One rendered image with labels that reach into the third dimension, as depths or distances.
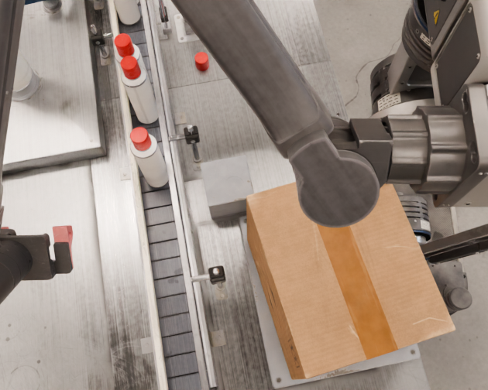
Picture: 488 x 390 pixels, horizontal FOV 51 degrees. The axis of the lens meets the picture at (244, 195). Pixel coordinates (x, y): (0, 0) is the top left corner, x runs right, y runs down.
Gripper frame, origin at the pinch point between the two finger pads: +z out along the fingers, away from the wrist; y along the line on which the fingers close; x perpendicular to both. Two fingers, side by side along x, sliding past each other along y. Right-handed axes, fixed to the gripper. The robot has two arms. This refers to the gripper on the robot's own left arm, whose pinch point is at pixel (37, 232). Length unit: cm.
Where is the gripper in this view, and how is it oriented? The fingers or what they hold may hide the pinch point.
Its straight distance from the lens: 83.8
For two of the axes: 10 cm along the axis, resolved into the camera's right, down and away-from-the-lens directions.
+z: 0.2, -3.3, 9.4
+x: 0.3, 9.4, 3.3
